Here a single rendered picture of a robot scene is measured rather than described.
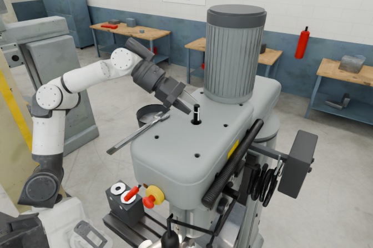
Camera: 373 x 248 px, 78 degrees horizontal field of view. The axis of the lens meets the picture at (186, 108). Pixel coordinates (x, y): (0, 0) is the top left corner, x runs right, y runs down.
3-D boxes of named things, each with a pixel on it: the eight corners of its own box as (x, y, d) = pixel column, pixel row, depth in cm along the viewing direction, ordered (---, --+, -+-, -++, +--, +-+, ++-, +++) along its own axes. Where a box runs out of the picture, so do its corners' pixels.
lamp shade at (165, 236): (157, 250, 87) (156, 242, 84) (165, 232, 93) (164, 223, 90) (175, 256, 85) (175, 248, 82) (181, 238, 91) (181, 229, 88)
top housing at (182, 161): (193, 221, 64) (195, 183, 55) (127, 180, 76) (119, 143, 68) (252, 132, 97) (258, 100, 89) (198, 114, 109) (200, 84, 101)
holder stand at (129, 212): (131, 228, 144) (126, 209, 133) (110, 208, 155) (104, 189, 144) (145, 214, 151) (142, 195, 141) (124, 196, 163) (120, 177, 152)
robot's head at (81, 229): (85, 249, 72) (95, 257, 66) (66, 233, 69) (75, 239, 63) (100, 231, 76) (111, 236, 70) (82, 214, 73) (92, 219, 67)
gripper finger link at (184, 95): (197, 101, 76) (182, 90, 75) (192, 107, 78) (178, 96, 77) (198, 99, 77) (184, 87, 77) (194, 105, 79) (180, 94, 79)
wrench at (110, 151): (112, 157, 63) (112, 155, 62) (104, 151, 65) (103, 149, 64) (169, 116, 79) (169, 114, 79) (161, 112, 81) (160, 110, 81)
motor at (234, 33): (241, 110, 83) (255, 16, 66) (194, 95, 92) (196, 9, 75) (259, 88, 97) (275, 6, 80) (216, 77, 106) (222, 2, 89)
